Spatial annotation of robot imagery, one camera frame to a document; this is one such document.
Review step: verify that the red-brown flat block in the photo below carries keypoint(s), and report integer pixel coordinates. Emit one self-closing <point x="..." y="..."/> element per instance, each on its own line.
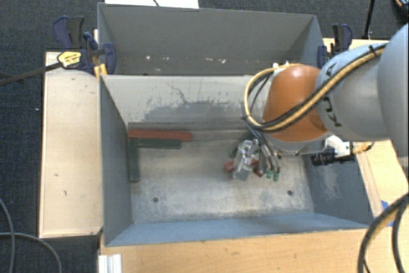
<point x="228" y="166"/>
<point x="159" y="134"/>

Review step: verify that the grey metal bin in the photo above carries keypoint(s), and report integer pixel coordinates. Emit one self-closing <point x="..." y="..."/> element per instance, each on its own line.
<point x="198" y="195"/>

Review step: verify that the dark green flat block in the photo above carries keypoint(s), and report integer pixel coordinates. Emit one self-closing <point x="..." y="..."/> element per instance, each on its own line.
<point x="134" y="163"/>
<point x="159" y="144"/>

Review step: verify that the pale wood flat board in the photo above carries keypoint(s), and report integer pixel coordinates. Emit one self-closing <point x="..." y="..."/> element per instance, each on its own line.
<point x="70" y="150"/>

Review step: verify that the black cylinder on white bracket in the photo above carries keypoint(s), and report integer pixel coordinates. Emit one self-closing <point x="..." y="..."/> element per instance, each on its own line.
<point x="326" y="158"/>

